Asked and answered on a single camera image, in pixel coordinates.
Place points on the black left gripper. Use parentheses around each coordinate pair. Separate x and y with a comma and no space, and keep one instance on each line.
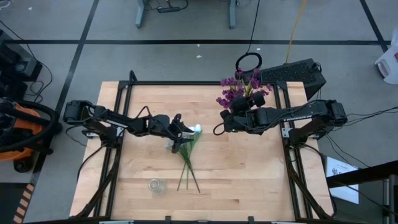
(163,126)

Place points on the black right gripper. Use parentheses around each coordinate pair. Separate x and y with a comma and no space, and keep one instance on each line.
(239,121)

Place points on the purple artificial flower bunch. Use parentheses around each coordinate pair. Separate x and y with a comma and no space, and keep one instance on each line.
(231,93)

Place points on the white artificial tulip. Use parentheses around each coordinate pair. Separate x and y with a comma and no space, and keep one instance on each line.
(181,180)

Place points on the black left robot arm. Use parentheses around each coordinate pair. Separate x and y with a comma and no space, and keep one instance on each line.
(105,119)

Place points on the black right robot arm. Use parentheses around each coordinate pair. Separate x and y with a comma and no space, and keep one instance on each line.
(298,116)

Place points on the black perforated computer case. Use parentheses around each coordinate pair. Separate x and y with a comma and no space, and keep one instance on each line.
(289,73)

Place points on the clear glass jar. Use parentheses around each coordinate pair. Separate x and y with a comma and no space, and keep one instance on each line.
(156,185)

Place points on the black power strip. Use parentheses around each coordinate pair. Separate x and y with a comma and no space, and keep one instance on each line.
(169,9)

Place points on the white printed paper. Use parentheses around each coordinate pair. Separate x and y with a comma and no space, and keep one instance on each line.
(342,186)

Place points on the black metal beam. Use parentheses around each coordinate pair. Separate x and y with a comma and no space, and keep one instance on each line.
(367,172)

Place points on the orange vacuum cleaner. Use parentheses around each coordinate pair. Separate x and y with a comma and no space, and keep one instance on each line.
(28,123)

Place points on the black equipment stack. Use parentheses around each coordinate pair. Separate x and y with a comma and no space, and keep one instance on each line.
(18,65)

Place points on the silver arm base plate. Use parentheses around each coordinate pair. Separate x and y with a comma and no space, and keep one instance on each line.
(88,134)
(284,133)

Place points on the grey desk frame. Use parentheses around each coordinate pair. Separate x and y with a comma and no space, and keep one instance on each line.
(140,14)

